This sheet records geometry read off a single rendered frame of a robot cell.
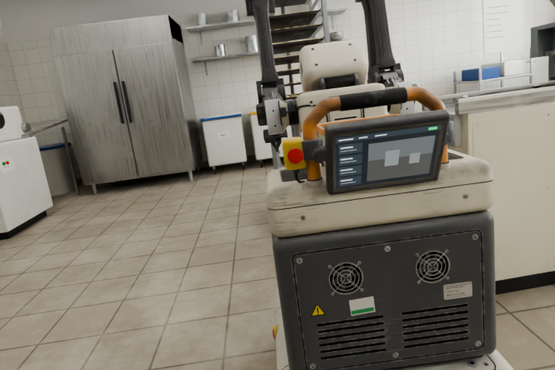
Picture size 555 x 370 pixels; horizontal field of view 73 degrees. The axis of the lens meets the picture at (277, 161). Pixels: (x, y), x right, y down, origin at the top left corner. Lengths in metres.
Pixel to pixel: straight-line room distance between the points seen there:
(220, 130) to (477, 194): 4.30
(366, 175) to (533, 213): 1.21
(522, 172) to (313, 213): 1.18
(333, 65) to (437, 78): 5.12
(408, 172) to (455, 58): 5.62
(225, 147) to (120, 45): 1.75
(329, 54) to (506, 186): 0.98
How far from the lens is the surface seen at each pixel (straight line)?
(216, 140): 5.07
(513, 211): 1.91
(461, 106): 1.70
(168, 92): 4.86
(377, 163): 0.84
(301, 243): 0.91
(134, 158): 5.05
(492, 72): 5.89
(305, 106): 1.18
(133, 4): 6.01
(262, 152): 5.07
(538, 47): 2.49
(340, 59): 1.27
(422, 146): 0.86
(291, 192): 0.87
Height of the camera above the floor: 1.04
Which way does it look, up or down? 11 degrees down
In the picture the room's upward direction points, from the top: 7 degrees counter-clockwise
